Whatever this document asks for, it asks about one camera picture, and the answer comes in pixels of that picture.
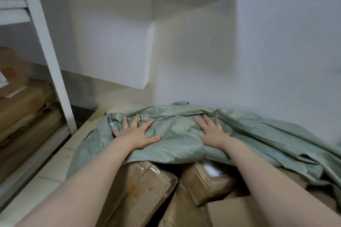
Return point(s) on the person's left hand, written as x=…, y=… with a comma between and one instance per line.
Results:
x=134, y=136

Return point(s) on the person's right hand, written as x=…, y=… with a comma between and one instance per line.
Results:
x=214, y=135

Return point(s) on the person's right little finger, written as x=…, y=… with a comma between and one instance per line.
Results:
x=230, y=133

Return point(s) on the person's left thumb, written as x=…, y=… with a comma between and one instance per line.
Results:
x=153, y=139

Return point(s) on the person's left middle finger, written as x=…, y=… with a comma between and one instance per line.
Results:
x=136, y=121

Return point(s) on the person's left little finger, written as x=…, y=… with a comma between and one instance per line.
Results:
x=117, y=132

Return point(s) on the person's right thumb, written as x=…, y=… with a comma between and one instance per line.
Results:
x=199, y=124

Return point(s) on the person's right middle finger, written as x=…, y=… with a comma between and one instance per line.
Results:
x=217, y=122

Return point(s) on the green woven sack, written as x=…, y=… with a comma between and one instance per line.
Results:
x=175, y=133

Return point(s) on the person's left forearm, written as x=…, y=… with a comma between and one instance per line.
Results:
x=80, y=184

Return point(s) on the person's right forearm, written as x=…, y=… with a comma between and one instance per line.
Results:
x=266, y=184

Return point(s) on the white shipping label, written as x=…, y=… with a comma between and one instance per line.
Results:
x=214, y=169

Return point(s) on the taped brown cardboard box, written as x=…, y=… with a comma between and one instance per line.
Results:
x=138, y=189

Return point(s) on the cardboard box with white label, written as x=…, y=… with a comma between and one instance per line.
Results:
x=207, y=184

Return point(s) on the brown paper wrapped package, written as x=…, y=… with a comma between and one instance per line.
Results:
x=181, y=210

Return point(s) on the plain brown cardboard box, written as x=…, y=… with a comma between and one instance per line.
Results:
x=231, y=213

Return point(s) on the white cabinet block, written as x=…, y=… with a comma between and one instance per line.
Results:
x=106, y=35

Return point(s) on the stack of flattened cardboard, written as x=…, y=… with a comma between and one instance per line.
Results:
x=24, y=117

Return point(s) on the white shelf frame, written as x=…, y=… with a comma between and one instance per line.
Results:
x=45, y=48

